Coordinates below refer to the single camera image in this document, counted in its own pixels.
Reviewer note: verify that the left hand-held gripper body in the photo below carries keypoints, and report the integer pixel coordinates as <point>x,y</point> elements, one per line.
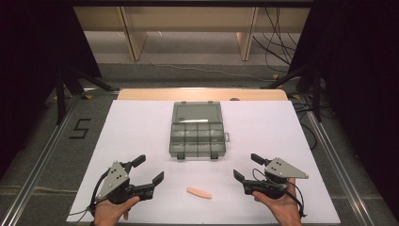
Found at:
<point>113,180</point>

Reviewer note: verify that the person's left hand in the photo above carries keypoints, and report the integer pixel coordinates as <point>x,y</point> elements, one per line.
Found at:
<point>109,213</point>

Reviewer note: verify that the black metal stand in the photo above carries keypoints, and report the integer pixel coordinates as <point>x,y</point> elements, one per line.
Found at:
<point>61,94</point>
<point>316,94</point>

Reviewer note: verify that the white board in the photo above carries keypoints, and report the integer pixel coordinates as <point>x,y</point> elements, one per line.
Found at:
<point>141,132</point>

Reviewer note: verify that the metal floor rail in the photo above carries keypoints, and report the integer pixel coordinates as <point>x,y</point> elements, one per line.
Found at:
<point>37,166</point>
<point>338,169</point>

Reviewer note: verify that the black curtain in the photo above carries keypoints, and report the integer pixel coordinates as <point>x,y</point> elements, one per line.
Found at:
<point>360,78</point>
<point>28,62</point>

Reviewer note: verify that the peach oval piece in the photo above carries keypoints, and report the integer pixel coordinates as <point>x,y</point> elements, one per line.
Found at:
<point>199,193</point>

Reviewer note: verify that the light wooden bench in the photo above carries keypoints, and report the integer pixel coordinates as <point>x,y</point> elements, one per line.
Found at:
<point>135,34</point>

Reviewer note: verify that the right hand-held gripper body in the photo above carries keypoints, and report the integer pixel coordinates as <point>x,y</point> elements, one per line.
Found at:
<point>279,174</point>

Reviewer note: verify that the person's right hand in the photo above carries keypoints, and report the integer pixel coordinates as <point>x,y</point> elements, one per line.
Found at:
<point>282,210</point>

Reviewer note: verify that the clear grey plastic compartment box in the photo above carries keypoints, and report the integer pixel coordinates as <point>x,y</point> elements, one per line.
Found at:
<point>197,138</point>

